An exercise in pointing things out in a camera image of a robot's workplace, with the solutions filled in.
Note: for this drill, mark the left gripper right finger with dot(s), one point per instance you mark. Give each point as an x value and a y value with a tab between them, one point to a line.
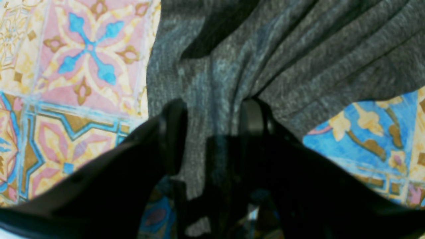
314	198

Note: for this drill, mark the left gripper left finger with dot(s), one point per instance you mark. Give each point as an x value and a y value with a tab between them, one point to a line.
106	197

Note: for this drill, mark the grey t-shirt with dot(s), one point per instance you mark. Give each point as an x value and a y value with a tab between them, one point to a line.
337	73

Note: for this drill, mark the patterned tablecloth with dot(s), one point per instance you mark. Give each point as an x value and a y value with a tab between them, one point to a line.
74	86

